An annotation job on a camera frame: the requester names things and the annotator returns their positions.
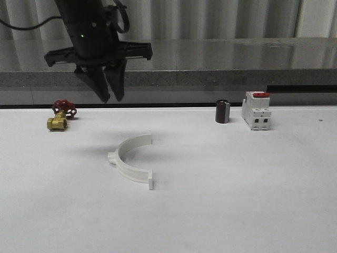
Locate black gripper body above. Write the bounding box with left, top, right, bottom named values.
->
left=45, top=1, right=153, bottom=67

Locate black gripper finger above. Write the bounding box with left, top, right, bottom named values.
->
left=104, top=59, right=127, bottom=101
left=74, top=65, right=110, bottom=103

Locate brass valve red handwheel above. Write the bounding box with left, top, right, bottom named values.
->
left=47, top=100, right=77, bottom=131

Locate grey pleated curtain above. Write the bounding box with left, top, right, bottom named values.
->
left=1, top=0, right=336, bottom=40

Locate grey stone counter ledge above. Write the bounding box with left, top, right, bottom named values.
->
left=1, top=38, right=336, bottom=107

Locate white half pipe clamp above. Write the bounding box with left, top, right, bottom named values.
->
left=107, top=131, right=154, bottom=190

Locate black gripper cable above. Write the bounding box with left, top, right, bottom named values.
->
left=0, top=0, right=130, bottom=34

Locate white circuit breaker red switch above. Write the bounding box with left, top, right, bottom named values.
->
left=242, top=91, right=271, bottom=131

